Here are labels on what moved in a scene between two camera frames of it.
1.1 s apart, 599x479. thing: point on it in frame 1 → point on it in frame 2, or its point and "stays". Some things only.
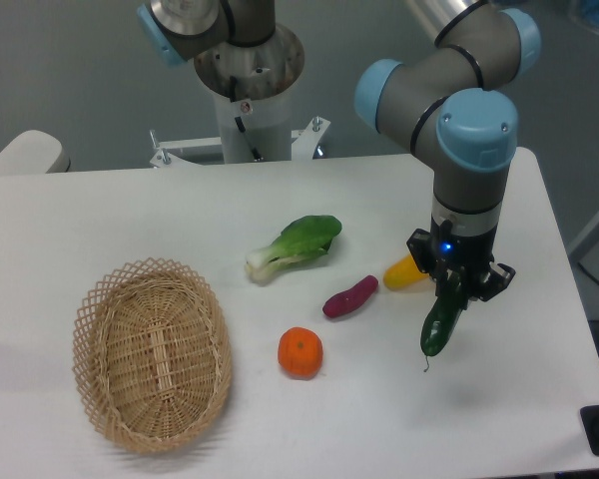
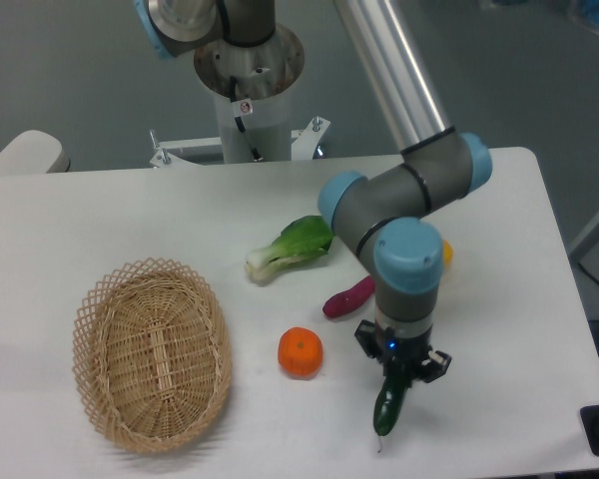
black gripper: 441,251 → 426,362
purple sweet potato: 347,299 stays
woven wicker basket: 153,355 stays
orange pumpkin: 300,352 stays
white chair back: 31,152 stays
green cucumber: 443,315 → 390,396
